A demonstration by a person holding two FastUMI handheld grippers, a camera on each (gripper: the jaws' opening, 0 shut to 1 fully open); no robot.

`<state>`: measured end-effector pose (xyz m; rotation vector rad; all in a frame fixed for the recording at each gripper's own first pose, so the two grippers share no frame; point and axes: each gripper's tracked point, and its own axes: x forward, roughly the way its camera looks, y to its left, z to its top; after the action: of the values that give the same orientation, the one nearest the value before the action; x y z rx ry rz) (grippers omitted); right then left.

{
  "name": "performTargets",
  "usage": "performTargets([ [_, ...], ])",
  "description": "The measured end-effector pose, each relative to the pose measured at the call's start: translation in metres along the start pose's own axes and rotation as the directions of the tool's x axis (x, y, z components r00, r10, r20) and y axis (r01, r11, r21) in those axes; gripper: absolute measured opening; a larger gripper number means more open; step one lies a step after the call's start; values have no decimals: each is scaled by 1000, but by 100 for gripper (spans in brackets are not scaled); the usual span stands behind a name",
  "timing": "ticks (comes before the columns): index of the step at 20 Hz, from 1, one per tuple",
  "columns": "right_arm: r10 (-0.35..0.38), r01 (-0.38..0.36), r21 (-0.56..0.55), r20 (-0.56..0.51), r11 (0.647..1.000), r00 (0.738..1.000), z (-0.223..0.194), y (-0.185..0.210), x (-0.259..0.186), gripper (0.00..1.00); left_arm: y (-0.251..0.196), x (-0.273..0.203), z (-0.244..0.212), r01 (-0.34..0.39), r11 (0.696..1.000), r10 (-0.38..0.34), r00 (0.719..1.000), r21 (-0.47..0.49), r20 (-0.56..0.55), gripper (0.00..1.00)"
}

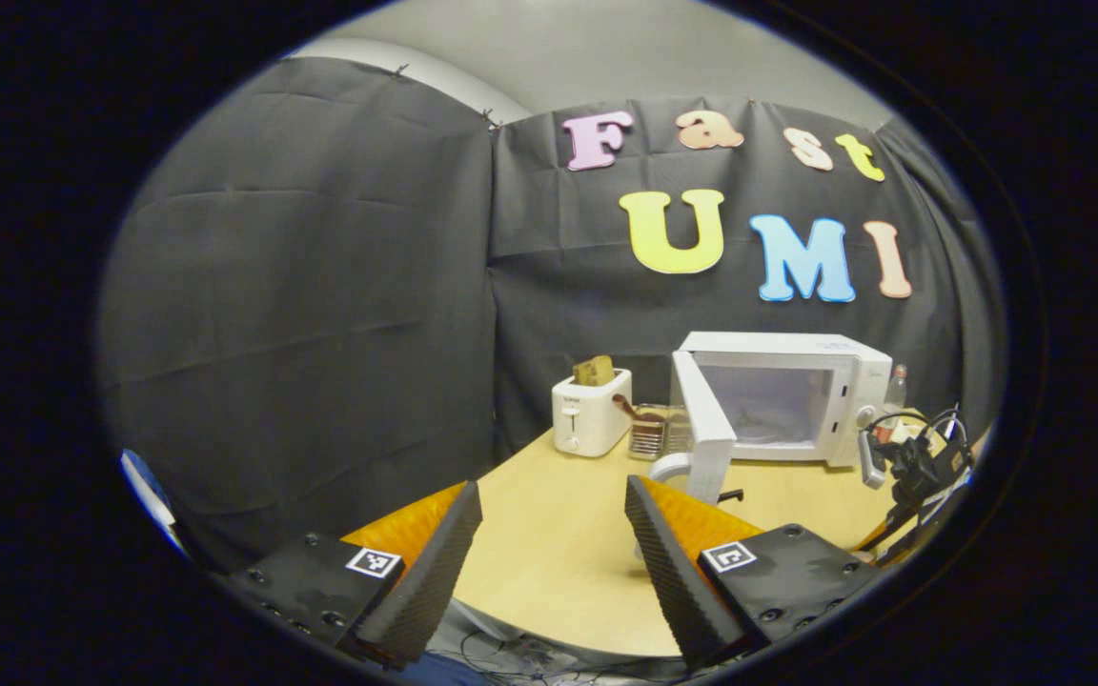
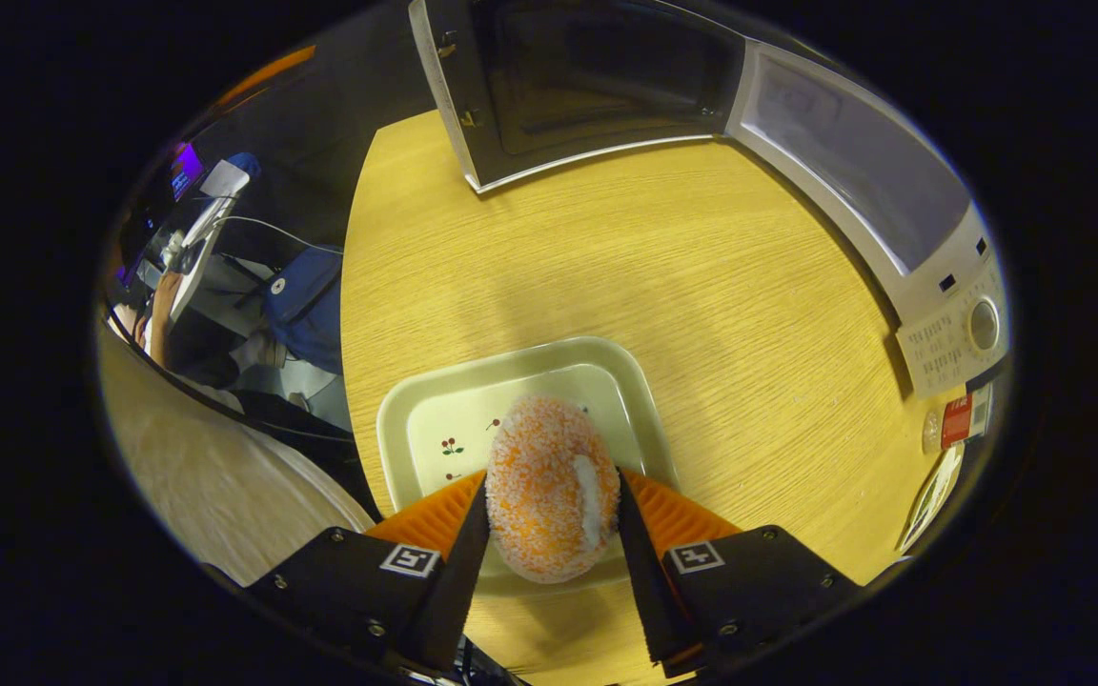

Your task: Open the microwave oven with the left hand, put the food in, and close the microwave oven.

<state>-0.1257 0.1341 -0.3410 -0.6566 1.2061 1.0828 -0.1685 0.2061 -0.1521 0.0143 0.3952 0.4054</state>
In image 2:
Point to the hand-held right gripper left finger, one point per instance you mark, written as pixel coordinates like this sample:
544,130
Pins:
458,581

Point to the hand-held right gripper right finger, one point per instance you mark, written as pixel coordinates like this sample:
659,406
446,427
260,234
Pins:
649,581

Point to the orange sugared bread roll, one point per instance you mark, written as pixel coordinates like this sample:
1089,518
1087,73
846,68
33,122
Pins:
549,495

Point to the white microwave oven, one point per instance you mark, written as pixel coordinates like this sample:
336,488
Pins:
606,86

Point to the cream square plate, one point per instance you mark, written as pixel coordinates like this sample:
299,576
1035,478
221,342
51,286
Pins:
435,429

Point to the person's beige trousers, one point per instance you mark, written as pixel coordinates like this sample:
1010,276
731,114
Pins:
215,476

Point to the white divided dish of beans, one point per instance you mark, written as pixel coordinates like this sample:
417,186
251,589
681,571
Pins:
932,495

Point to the blue backpack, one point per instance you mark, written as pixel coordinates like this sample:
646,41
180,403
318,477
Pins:
306,305

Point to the clear plastic bottle red label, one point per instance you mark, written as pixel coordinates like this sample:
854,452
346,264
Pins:
957,419

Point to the white device on stand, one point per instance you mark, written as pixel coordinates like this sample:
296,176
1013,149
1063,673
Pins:
223,179

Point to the purple lit screen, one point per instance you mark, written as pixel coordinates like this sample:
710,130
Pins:
185,171

